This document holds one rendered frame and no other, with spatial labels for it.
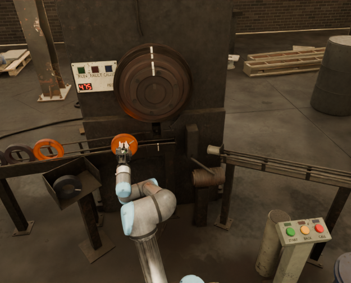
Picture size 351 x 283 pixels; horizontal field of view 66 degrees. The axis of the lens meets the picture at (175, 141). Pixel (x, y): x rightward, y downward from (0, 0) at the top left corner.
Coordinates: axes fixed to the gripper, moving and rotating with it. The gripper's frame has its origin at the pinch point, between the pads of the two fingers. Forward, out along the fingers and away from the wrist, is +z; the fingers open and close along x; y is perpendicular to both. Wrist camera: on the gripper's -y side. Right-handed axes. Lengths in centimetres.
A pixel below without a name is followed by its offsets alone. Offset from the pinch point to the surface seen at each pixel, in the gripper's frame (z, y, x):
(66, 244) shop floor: -24, -80, 54
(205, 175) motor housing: -7, -33, -50
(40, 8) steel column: 299, -40, 121
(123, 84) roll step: 20.9, 26.4, -3.8
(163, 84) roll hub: 15.6, 28.2, -26.0
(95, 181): -9.9, -21.3, 20.6
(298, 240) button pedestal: -64, -11, -83
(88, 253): -33, -77, 37
